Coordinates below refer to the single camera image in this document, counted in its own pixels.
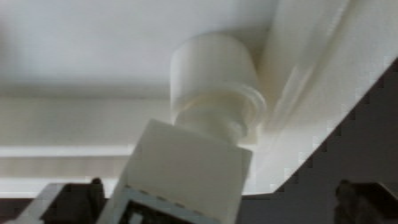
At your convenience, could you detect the white leg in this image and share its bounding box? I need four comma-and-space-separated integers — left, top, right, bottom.
104, 83, 269, 224

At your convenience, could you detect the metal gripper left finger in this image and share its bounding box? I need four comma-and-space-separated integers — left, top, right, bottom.
13, 178, 107, 224

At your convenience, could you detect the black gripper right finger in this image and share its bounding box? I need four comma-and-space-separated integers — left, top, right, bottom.
335, 179, 398, 224

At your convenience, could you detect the white square tabletop tray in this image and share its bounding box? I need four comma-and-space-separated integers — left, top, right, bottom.
0, 0, 398, 198

